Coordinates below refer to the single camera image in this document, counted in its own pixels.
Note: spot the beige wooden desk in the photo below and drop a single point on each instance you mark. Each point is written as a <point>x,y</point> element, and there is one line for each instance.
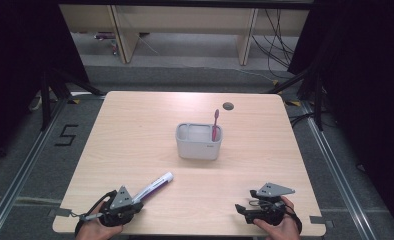
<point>185,20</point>

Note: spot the grey plastic holder box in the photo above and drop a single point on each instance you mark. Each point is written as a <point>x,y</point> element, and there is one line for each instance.
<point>198,150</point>

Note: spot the person's left hand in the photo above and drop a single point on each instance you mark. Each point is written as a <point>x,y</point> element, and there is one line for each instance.
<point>95,231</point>

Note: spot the white purple toothpaste tube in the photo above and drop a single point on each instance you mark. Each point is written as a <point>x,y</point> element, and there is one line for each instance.
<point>155,185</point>

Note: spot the person's right hand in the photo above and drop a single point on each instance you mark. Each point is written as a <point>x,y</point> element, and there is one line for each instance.
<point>283,231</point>

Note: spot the aluminium floor rail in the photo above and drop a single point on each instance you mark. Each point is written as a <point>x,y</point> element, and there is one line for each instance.
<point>21,170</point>
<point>338,166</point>

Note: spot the pink toothbrush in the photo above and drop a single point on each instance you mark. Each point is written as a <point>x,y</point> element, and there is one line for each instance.
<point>215,128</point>

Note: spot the small colourful floor object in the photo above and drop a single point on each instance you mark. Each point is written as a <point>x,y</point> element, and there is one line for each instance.
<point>114,46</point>

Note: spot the black metal stand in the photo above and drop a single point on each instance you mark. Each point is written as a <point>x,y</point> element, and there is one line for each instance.
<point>45,100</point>
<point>318,100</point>

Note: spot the grey tape piece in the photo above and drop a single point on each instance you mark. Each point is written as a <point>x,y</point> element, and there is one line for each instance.
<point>61,212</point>
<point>320,220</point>

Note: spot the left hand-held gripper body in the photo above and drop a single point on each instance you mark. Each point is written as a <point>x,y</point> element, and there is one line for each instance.
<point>118,208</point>

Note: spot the yellow black floor tape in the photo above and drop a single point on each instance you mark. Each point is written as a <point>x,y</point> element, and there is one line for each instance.
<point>295,103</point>

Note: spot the black curtain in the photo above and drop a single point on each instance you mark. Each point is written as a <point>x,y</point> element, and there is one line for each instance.
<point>18,66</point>
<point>368,83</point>

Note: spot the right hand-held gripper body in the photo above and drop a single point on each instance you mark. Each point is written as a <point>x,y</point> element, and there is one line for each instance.
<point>272,210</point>

